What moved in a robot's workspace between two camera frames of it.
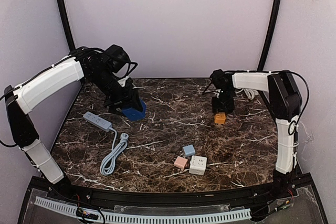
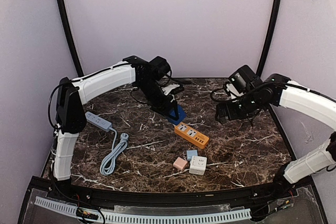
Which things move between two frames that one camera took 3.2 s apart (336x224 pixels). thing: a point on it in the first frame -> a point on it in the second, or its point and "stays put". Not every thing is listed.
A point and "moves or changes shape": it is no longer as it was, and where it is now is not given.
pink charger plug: x=180 y=162 stays put
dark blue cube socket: x=133 y=114 -> x=181 y=116
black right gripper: x=228 y=110 -> x=220 y=111
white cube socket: x=198 y=164 stays put
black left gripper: x=126 y=95 -> x=160 y=107
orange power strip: x=220 y=117 moves or changes shape
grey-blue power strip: x=97 y=121 stays put
